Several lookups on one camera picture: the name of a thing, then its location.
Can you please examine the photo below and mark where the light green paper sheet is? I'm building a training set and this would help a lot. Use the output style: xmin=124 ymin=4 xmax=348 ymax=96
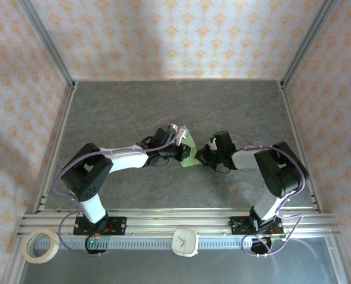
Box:
xmin=180 ymin=136 xmax=200 ymax=169

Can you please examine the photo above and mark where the white square clock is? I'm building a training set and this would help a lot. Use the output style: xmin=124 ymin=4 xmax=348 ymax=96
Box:
xmin=172 ymin=228 xmax=200 ymax=257

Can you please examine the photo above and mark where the cream masking tape roll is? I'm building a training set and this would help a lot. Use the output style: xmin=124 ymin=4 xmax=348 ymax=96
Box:
xmin=23 ymin=229 xmax=60 ymax=264

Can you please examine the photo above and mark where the aluminium mounting rail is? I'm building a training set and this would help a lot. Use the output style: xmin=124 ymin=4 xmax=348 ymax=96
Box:
xmin=17 ymin=208 xmax=341 ymax=238

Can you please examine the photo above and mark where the aluminium side rail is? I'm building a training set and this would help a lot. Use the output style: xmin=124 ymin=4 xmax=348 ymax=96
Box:
xmin=34 ymin=82 xmax=79 ymax=214
xmin=277 ymin=80 xmax=323 ymax=214

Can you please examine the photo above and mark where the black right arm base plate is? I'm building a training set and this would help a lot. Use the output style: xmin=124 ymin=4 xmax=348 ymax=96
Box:
xmin=229 ymin=216 xmax=284 ymax=236

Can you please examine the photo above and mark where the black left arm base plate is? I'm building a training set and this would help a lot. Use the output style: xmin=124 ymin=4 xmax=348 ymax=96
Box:
xmin=73 ymin=216 xmax=127 ymax=236

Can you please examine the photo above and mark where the grey slotted cable duct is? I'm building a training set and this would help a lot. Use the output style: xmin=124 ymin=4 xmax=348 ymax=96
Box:
xmin=30 ymin=237 xmax=287 ymax=250

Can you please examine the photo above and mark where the aluminium frame post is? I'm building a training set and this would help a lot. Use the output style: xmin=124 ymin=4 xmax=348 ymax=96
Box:
xmin=2 ymin=236 xmax=27 ymax=284
xmin=324 ymin=236 xmax=351 ymax=284
xmin=280 ymin=0 xmax=340 ymax=89
xmin=17 ymin=0 xmax=77 ymax=89

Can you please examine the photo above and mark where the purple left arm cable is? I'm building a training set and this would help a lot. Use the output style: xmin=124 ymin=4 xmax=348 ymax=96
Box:
xmin=53 ymin=120 xmax=183 ymax=257

